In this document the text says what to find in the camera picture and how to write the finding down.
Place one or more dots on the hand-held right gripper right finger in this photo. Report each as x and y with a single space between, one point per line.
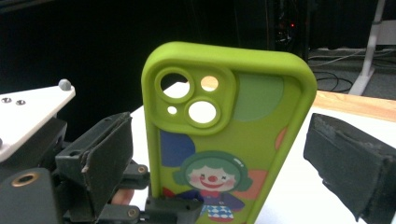
351 168

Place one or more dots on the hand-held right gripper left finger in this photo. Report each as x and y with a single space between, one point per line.
106 155

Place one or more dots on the green clown phone case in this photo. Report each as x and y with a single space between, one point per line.
264 140

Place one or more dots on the white stand leg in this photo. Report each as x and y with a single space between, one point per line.
369 53

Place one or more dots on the dark equipment rack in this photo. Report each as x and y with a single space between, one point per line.
288 25

